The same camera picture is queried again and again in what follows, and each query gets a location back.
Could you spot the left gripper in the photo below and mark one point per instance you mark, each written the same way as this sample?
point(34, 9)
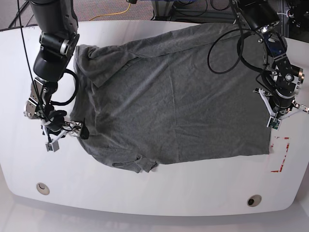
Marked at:
point(278, 108)

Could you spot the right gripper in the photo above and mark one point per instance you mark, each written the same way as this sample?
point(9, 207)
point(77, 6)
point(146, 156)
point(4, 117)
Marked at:
point(54, 131)

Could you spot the grey t-shirt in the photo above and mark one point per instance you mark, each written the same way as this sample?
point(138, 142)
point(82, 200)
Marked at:
point(168, 99)

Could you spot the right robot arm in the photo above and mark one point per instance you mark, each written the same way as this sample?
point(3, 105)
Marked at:
point(59, 24)

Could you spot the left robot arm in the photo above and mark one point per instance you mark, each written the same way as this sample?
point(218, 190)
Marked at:
point(280, 81)

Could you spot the red tape rectangle marking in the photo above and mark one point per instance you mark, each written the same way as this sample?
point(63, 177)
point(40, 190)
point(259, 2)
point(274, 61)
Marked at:
point(278, 153)

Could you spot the white power strip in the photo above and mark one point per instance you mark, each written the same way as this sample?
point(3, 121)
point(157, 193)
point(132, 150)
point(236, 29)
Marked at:
point(290, 13)

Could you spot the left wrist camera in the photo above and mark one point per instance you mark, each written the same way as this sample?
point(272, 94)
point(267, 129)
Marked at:
point(273, 123)

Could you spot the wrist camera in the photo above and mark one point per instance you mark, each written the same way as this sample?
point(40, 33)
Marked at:
point(273, 123)
point(52, 146)

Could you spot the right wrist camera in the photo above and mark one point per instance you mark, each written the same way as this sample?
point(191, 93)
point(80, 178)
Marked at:
point(52, 146)

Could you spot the left table cable grommet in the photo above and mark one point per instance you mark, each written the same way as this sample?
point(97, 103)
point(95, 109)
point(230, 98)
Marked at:
point(42, 189)

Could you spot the table cable grommet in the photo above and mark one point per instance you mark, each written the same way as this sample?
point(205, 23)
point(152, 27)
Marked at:
point(42, 189)
point(254, 200)

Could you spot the right table cable grommet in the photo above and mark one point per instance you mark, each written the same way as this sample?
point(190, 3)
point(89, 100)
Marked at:
point(254, 200)

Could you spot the aluminium frame stand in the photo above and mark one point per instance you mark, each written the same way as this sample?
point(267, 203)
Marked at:
point(162, 9)

